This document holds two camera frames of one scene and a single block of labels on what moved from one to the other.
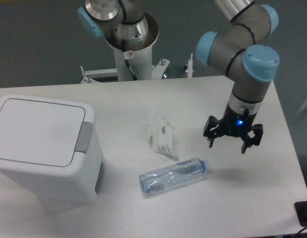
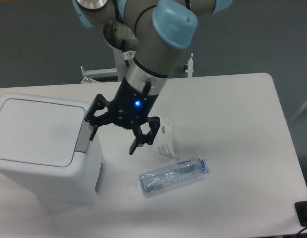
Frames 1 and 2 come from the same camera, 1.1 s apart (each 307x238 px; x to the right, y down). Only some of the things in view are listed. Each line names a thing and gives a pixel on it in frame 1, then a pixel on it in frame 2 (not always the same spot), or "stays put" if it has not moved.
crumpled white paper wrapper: (161, 142) stays put
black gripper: (235, 122) -> (130, 105)
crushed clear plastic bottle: (173, 175) stays put
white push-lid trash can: (53, 147) stays put
